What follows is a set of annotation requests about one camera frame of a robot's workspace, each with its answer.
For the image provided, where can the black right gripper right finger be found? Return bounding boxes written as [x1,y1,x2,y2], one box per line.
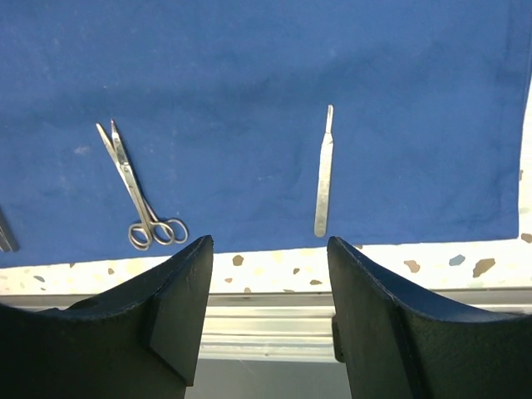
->
[327,237,531,398]

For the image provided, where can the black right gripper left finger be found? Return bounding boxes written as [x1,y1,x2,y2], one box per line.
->
[1,235,214,398]

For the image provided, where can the small steel scissors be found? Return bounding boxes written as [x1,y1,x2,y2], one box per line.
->
[95,119,190,251]

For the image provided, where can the steel scalpel handle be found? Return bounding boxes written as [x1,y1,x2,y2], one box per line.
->
[314,104,334,238]

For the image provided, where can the blue surgical cloth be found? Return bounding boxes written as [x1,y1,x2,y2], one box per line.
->
[1,1,531,268]

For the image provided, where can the aluminium front rail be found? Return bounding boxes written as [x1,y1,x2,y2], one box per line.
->
[1,288,531,362]

